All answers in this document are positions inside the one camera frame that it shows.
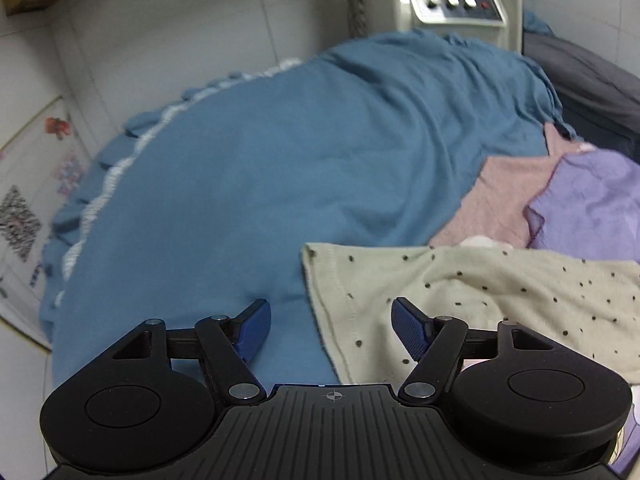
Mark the purple floral bed sheet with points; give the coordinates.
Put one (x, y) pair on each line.
(595, 200)

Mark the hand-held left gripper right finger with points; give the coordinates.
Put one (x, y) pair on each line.
(410, 332)

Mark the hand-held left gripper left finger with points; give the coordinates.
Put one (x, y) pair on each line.
(255, 332)

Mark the dark grey quilt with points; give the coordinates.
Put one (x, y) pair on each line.
(590, 80)

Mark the cream dotted small garment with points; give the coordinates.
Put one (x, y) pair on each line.
(480, 285)

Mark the blue ruffled blanket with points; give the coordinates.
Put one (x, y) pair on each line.
(280, 160)

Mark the pink cloth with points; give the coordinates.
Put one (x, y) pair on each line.
(495, 195)

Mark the wall poster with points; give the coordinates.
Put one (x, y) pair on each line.
(25, 210)

